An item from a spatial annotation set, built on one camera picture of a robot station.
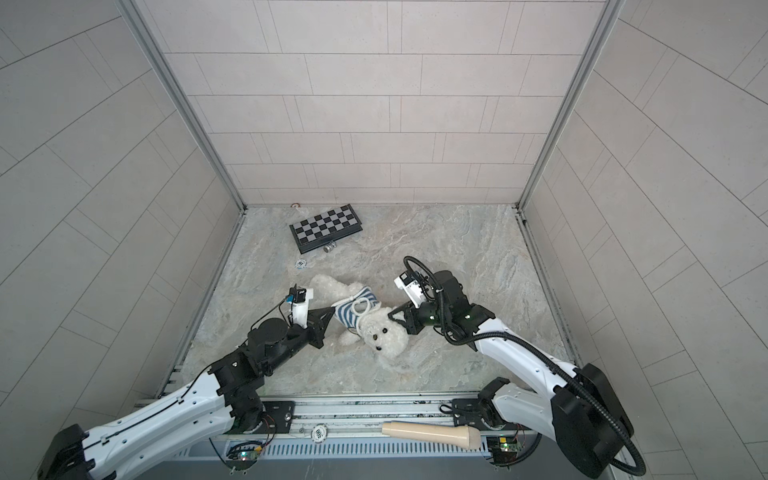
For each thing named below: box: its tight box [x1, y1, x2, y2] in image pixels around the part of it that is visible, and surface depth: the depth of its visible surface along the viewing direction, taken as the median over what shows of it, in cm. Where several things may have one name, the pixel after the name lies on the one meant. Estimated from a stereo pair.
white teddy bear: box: [309, 274, 409, 360], surface depth 74 cm
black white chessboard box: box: [289, 203, 364, 255], surface depth 107 cm
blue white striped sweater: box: [331, 286, 382, 329], surface depth 75 cm
